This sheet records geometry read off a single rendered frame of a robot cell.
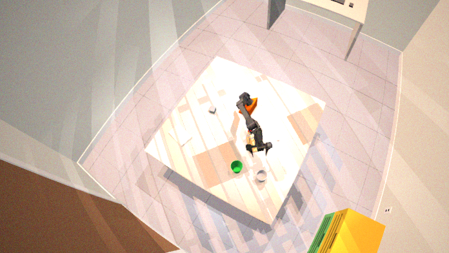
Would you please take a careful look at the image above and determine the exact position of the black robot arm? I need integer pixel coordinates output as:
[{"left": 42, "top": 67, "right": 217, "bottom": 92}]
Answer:
[{"left": 236, "top": 92, "right": 267, "bottom": 152}]

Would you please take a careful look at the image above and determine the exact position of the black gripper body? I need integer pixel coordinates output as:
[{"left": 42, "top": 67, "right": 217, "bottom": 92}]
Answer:
[{"left": 246, "top": 141, "right": 273, "bottom": 151}]

